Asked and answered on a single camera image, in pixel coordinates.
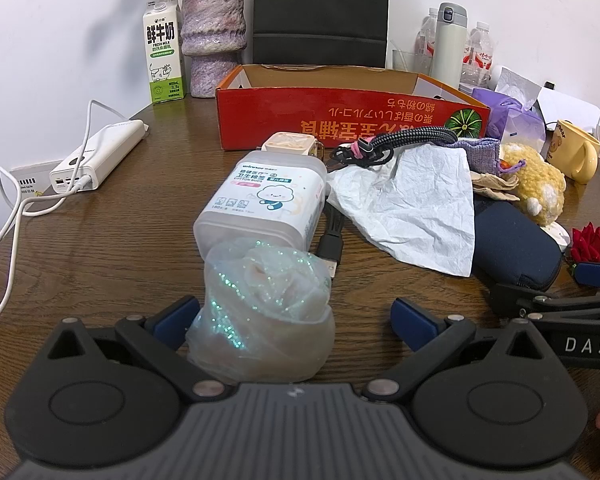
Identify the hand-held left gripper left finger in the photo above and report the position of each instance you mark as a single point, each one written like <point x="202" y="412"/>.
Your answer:
<point x="177" y="320"/>

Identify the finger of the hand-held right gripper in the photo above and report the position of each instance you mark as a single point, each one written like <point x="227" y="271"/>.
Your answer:
<point x="520" y="297"/>
<point x="597" y="275"/>

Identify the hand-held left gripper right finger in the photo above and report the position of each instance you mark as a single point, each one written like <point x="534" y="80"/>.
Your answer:
<point x="415" y="322"/>

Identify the red rose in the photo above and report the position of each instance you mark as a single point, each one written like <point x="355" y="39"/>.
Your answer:
<point x="592" y="245"/>

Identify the navy zip pouch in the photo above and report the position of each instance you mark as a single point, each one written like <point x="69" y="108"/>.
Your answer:
<point x="515" y="250"/>

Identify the glittery clear plastic bag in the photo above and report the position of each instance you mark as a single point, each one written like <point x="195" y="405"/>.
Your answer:
<point x="265" y="310"/>

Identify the white tissue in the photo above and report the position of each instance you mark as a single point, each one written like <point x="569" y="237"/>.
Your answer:
<point x="415" y="210"/>

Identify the yellow white plush toy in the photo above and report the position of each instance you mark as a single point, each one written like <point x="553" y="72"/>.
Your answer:
<point x="535" y="180"/>

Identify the purple knit pouch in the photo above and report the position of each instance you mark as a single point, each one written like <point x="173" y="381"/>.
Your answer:
<point x="480" y="160"/>

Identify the clear cotton swab box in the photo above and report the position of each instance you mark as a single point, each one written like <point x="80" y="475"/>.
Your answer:
<point x="265" y="195"/>

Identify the beige cube box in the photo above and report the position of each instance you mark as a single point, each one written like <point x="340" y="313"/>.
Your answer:
<point x="292" y="144"/>

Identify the red cardboard box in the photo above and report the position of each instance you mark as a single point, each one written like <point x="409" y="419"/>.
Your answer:
<point x="280" y="115"/>

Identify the wooden desktop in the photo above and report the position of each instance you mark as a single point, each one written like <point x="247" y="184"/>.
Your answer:
<point x="130" y="240"/>

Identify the yellow mug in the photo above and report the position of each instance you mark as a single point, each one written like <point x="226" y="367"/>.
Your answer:
<point x="570" y="150"/>

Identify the white curved sheet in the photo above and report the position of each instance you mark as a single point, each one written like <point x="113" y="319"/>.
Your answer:
<point x="565" y="105"/>

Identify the purple tissue pack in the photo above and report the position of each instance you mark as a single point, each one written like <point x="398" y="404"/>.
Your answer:
<point x="510" y="120"/>

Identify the white power bank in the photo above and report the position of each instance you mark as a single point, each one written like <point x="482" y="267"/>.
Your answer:
<point x="105" y="152"/>

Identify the white printed card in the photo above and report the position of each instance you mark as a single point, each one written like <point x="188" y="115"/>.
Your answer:
<point x="30" y="182"/>

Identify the clear water bottle red label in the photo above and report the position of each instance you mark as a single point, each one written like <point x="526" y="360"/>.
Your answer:
<point x="480" y="55"/>
<point x="424" y="35"/>

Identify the white thermos bottle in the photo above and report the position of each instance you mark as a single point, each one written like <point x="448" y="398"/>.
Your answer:
<point x="447" y="50"/>

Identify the clear glass cup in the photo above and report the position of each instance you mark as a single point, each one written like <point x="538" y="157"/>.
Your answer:
<point x="410" y="62"/>

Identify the white green milk carton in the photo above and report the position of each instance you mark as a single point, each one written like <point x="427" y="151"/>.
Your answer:
<point x="164" y="60"/>

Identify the purple textured vase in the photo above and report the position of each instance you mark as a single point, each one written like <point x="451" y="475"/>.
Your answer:
<point x="212" y="35"/>

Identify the black paper bag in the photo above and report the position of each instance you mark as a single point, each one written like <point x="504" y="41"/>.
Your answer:
<point x="320" y="10"/>

